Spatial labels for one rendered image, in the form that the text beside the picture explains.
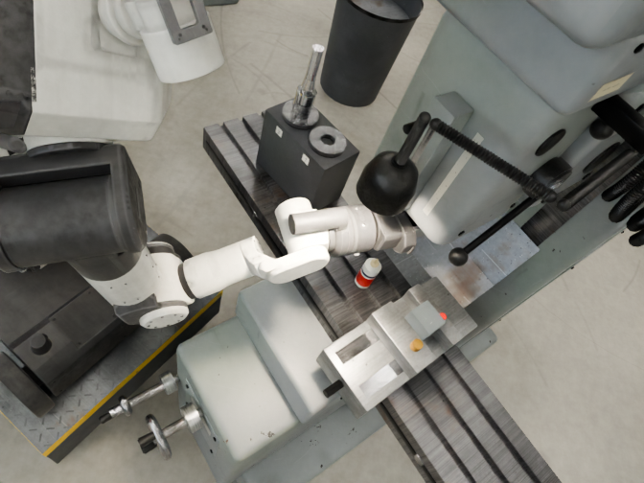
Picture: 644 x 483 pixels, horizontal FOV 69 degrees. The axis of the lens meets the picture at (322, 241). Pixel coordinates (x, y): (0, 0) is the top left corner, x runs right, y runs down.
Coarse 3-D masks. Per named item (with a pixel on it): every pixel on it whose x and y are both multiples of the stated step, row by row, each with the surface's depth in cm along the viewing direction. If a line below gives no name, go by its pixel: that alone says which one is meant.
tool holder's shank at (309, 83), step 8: (312, 48) 98; (320, 48) 98; (312, 56) 99; (320, 56) 99; (312, 64) 100; (312, 72) 102; (304, 80) 105; (312, 80) 104; (304, 88) 105; (312, 88) 106
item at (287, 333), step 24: (264, 288) 117; (288, 288) 119; (240, 312) 120; (264, 312) 114; (288, 312) 115; (312, 312) 117; (264, 336) 111; (288, 336) 112; (312, 336) 113; (264, 360) 118; (288, 360) 109; (312, 360) 110; (288, 384) 109; (312, 384) 107; (312, 408) 104
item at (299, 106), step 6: (294, 102) 109; (300, 102) 108; (306, 102) 107; (312, 102) 108; (294, 108) 110; (300, 108) 109; (306, 108) 109; (294, 114) 111; (300, 114) 110; (306, 114) 111
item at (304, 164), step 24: (264, 120) 115; (288, 120) 111; (312, 120) 113; (264, 144) 120; (288, 144) 112; (312, 144) 108; (336, 144) 110; (264, 168) 126; (288, 168) 117; (312, 168) 110; (336, 168) 110; (288, 192) 123; (312, 192) 114; (336, 192) 123
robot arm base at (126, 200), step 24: (120, 144) 52; (0, 168) 49; (24, 168) 50; (48, 168) 50; (72, 168) 50; (96, 168) 52; (120, 168) 51; (120, 192) 50; (120, 216) 50; (144, 216) 58; (120, 240) 51; (144, 240) 55; (0, 264) 49
